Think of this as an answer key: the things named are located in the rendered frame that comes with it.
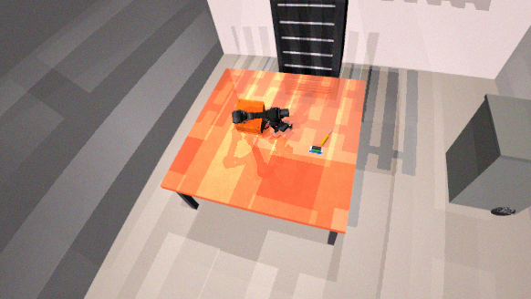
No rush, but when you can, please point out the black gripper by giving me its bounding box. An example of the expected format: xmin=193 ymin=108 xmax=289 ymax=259
xmin=264 ymin=118 xmax=288 ymax=132

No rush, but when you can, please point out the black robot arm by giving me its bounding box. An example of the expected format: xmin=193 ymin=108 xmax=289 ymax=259
xmin=232 ymin=107 xmax=289 ymax=124

